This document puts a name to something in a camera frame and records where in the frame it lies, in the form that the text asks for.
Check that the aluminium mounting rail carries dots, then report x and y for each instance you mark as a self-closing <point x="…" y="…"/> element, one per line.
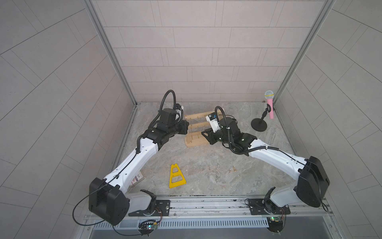
<point x="178" y="207"/>

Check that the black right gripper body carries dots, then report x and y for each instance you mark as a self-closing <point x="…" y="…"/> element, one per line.
<point x="220" y="135"/>

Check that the green circuit board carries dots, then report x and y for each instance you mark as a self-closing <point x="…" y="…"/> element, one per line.
<point x="275" y="224"/>
<point x="147" y="227"/>

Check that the left green circuit board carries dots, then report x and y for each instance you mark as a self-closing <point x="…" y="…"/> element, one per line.
<point x="147" y="227"/>

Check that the black microphone stand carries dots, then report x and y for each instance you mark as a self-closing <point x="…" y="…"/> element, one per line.
<point x="258" y="124"/>

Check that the wooden jewelry display stand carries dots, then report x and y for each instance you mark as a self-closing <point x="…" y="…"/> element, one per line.
<point x="198" y="123"/>

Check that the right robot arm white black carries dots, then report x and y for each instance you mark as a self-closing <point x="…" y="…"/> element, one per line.
<point x="310" y="179"/>

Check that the right green circuit board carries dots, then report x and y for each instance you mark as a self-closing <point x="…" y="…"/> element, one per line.
<point x="275" y="224"/>

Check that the pink toy microphone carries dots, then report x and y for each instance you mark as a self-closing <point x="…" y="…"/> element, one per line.
<point x="269" y="95"/>

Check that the yellow triangular plastic frame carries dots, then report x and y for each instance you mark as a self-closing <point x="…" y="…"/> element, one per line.
<point x="176" y="177"/>

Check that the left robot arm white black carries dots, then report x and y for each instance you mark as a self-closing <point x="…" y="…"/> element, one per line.
<point x="107" y="197"/>

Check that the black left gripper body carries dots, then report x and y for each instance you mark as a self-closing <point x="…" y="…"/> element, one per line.
<point x="179" y="127"/>

